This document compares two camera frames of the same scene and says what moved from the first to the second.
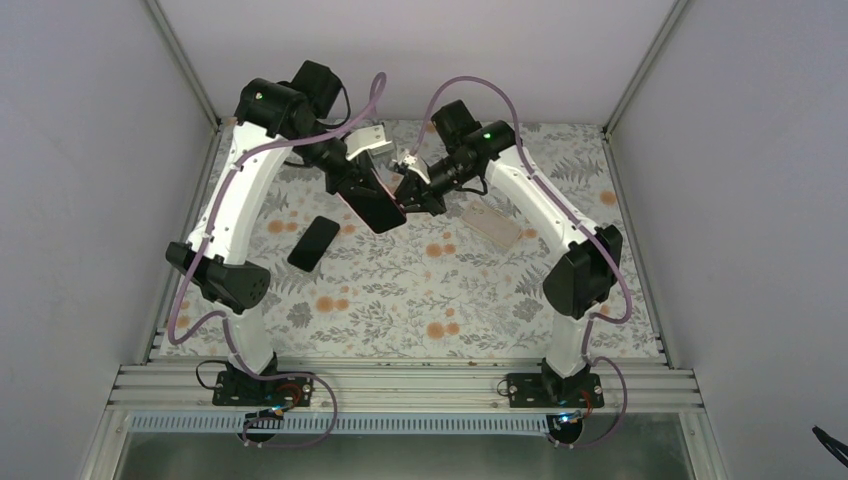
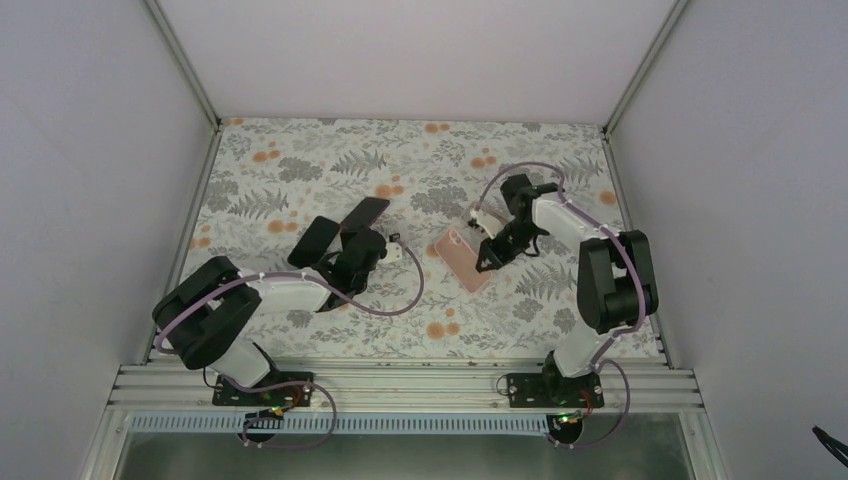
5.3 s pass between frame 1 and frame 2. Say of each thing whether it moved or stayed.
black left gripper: moved
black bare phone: stayed
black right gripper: moved
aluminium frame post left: stayed
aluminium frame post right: stayed
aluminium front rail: stayed
